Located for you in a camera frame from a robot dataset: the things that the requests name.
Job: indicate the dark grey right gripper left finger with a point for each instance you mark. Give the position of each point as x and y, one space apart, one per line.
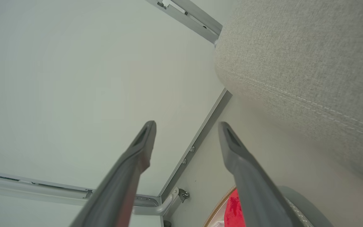
118 189

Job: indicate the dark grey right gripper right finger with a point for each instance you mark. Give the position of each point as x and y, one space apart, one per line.
254 189

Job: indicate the red garment with white trim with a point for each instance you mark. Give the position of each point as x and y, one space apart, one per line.
233 211

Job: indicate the grey fabric sofa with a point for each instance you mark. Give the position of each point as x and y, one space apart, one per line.
295 63

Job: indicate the white laundry basket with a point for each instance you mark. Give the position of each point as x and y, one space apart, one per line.
215 218

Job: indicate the grey pipe brace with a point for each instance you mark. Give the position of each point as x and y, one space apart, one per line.
165 206

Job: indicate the grey metal frame post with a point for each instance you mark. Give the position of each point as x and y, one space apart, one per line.
43 189
200 19

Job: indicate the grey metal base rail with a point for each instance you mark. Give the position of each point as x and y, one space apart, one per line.
197 138

